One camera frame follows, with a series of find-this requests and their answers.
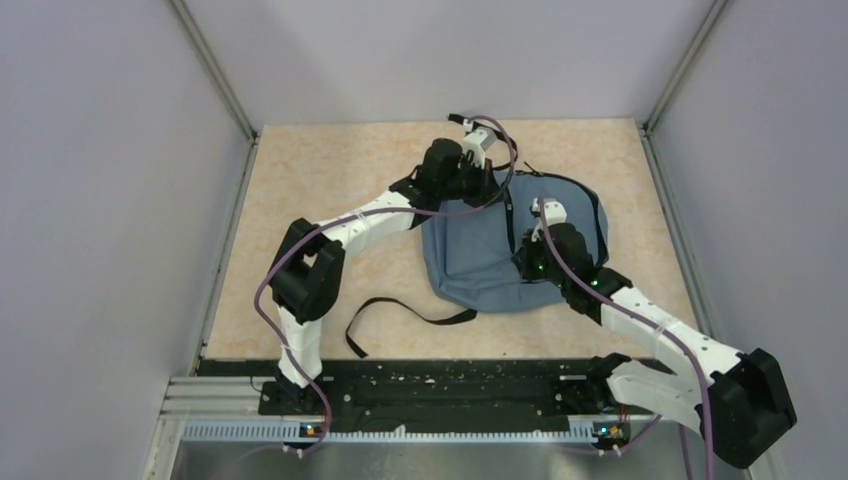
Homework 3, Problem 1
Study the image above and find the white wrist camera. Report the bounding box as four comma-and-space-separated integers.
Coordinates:
460, 119, 497, 169
531, 198, 568, 235

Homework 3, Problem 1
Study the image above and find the blue grey student backpack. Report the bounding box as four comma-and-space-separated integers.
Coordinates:
419, 160, 609, 326

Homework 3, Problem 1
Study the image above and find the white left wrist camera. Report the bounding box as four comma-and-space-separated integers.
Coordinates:
460, 119, 497, 169

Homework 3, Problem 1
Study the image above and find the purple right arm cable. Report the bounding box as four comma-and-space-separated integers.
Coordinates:
537, 196, 718, 480

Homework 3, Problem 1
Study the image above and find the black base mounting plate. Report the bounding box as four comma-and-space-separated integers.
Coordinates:
197, 358, 641, 435

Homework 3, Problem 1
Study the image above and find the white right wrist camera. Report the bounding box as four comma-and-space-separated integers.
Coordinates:
531, 198, 568, 235

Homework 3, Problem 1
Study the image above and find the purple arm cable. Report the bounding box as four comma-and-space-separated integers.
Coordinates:
252, 115, 519, 458
537, 196, 718, 480

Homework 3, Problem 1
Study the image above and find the aluminium front rail frame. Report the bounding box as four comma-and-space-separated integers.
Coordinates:
142, 374, 776, 480

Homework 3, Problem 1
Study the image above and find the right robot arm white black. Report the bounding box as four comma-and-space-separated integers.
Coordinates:
515, 222, 797, 469

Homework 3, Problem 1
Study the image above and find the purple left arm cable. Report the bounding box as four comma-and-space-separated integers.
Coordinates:
252, 115, 519, 458

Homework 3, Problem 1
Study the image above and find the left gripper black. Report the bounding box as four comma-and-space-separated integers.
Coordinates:
436, 153, 506, 207

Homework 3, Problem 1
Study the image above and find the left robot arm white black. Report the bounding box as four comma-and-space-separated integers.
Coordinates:
265, 129, 505, 414

